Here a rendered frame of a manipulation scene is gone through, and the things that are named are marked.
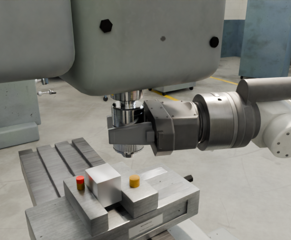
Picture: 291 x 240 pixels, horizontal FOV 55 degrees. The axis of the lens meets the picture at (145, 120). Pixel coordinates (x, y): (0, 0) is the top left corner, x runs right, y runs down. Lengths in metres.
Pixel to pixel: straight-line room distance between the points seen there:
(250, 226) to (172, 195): 1.60
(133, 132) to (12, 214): 2.05
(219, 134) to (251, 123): 0.05
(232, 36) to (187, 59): 9.81
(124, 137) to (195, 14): 0.18
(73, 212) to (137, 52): 0.41
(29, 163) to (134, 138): 0.62
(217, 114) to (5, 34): 0.28
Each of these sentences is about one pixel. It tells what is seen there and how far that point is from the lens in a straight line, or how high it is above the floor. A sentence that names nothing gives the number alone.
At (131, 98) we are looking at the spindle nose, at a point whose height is 1.28.
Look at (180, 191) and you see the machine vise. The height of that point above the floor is 1.02.
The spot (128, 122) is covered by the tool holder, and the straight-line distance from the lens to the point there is 0.38.
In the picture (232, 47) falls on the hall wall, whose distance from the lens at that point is 10.17.
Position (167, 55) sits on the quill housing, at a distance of 0.29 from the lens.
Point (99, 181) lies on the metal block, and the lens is 0.54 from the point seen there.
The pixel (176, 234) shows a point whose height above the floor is 0.87.
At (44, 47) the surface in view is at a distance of 0.22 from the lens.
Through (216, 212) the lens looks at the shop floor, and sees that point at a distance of 2.25.
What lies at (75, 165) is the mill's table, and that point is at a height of 0.95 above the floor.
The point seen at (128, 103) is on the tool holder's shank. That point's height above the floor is 1.27.
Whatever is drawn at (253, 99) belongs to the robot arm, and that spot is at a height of 1.28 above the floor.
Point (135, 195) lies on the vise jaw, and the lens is 0.56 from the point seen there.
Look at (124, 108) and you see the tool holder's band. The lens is 0.38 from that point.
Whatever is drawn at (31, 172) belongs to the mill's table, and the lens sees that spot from 0.91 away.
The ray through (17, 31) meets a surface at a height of 1.38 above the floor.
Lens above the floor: 1.39
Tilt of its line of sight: 21 degrees down
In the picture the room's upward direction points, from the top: straight up
